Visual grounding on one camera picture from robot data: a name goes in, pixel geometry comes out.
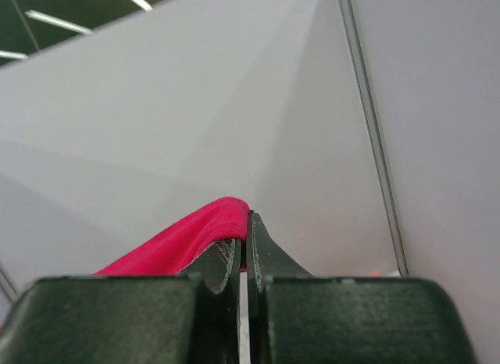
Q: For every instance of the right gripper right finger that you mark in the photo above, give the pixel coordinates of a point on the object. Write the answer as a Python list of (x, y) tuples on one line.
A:
[(265, 258)]

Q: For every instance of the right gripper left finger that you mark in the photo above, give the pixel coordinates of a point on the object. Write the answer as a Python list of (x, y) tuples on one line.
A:
[(215, 332)]

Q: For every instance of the red t-shirt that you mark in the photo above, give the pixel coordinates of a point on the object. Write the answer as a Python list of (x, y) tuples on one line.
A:
[(174, 248)]

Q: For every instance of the right aluminium frame post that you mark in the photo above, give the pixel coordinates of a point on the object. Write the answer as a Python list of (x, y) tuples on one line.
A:
[(374, 131)]

